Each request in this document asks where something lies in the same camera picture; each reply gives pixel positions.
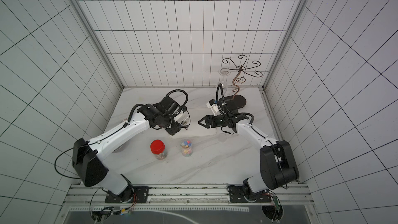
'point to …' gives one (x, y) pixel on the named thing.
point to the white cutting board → (196, 128)
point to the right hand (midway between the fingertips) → (203, 118)
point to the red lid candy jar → (157, 147)
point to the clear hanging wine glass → (224, 72)
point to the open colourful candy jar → (186, 145)
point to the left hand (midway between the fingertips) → (171, 129)
